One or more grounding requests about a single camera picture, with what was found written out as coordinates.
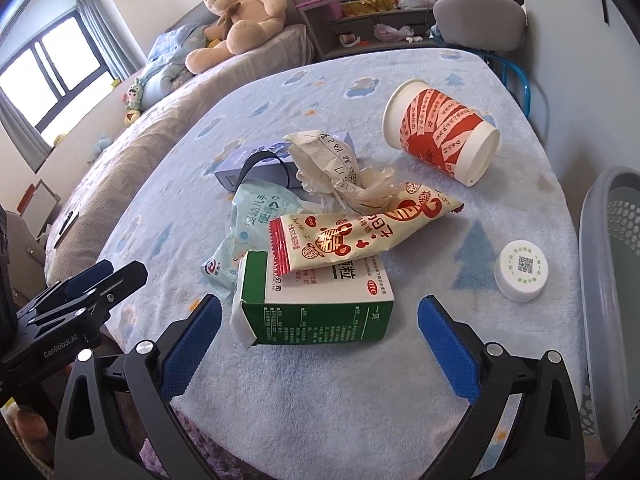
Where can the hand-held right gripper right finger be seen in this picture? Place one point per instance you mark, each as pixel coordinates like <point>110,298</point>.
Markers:
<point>445,340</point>

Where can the green medicine box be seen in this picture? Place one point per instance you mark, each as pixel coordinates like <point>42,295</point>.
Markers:
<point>320,320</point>

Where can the white round lid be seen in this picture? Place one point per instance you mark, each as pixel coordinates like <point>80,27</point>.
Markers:
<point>520,275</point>

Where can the red white paper cup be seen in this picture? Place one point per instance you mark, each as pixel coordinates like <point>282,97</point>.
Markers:
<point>440,125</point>

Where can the yellow snack packets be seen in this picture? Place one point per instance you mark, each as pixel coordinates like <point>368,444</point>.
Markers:
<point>370,6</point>

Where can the pink box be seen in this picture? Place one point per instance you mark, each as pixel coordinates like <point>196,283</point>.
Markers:
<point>325,7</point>

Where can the cream red snack wrapper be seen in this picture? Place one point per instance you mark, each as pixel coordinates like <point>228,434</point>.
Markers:
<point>350,240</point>

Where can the black band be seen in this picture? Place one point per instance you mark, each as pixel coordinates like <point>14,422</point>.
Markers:
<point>252,159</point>

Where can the blue child chair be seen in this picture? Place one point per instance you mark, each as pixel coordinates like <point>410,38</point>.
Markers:
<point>520,80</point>

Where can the pale purple carton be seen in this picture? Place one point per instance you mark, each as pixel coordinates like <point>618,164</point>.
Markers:
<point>230,175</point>

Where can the blue pillow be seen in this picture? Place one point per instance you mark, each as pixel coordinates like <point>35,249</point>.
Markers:
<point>170,55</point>

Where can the white paper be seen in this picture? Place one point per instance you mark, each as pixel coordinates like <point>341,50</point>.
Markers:
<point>325,160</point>

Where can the bed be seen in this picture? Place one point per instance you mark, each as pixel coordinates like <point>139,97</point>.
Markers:
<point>150,135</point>

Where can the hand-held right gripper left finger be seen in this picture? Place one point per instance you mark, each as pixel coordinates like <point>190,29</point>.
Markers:
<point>192,340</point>

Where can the grey chair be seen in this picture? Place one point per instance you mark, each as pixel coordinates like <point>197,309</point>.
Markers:
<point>475,20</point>

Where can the green plush toy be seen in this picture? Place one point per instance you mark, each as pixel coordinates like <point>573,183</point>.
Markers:
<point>134,95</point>

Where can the person's left hand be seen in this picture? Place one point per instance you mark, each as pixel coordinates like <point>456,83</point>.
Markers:
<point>30,425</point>

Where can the white plastic bag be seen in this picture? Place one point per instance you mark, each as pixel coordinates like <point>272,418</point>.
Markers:
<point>395,32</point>

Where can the light blue wipes packet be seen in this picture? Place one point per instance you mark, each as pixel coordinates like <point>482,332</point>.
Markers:
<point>250,215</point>

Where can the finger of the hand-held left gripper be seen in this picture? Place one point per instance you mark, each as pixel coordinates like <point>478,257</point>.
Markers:
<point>92,275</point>
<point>127,280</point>

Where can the beige teddy bear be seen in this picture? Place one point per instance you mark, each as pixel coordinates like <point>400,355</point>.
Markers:
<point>250,10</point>

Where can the grey curtain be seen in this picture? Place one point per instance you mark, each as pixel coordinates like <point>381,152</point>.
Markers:
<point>107,25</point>

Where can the purple fuzzy clothing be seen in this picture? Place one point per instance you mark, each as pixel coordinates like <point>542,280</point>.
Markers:
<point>210,440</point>

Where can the window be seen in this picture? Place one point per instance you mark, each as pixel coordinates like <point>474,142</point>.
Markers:
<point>50,65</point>

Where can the grey shelf unit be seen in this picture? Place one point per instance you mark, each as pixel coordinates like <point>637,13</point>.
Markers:
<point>320,30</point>

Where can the grey plastic basket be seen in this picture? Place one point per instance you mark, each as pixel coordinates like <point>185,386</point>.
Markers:
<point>600,270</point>

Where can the white board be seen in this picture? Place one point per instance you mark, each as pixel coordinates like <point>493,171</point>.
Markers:
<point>37,205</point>

